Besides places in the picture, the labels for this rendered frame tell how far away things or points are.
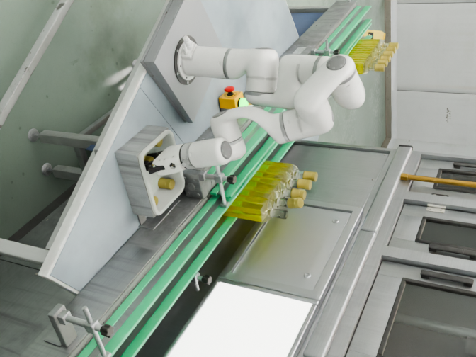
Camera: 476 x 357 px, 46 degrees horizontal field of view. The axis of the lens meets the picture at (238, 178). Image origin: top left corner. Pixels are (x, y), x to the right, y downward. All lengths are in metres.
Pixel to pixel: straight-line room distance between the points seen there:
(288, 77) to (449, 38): 6.21
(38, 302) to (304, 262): 0.89
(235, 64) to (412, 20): 6.14
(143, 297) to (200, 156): 0.41
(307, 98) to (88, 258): 0.75
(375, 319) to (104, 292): 0.76
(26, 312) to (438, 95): 6.83
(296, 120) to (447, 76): 6.52
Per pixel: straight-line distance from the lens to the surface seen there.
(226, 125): 1.53
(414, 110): 8.23
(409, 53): 7.90
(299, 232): 1.92
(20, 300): 2.04
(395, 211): 2.04
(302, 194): 1.86
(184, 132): 1.93
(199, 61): 1.76
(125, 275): 1.61
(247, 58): 1.69
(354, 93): 1.51
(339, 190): 2.17
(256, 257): 1.84
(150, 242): 1.70
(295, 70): 1.61
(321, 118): 1.45
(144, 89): 1.73
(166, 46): 1.73
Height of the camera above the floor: 1.78
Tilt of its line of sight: 26 degrees down
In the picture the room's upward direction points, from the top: 98 degrees clockwise
